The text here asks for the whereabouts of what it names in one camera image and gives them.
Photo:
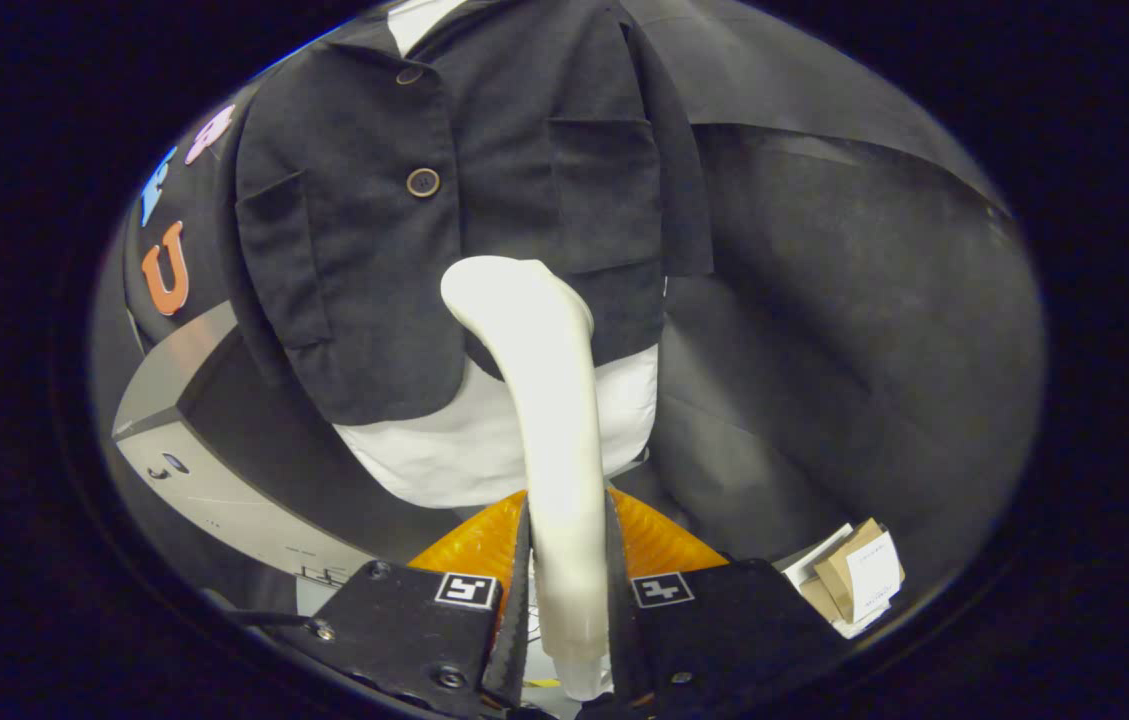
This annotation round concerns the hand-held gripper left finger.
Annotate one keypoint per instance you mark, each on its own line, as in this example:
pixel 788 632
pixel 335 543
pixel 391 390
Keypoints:
pixel 518 640

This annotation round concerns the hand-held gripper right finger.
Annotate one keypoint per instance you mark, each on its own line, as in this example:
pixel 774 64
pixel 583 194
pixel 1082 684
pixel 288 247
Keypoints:
pixel 622 640

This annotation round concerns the white shirt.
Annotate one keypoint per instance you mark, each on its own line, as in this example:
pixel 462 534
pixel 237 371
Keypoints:
pixel 454 450

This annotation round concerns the black buttoned jacket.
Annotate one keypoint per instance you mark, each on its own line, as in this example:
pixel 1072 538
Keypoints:
pixel 374 300

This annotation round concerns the brown cardboard with white papers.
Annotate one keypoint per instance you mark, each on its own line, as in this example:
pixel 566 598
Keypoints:
pixel 839 575

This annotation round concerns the grey cabinet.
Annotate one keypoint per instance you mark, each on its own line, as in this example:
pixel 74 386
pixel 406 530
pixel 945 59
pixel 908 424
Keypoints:
pixel 224 500

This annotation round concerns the black backdrop cloth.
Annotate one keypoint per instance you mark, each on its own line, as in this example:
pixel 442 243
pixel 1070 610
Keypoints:
pixel 824 300

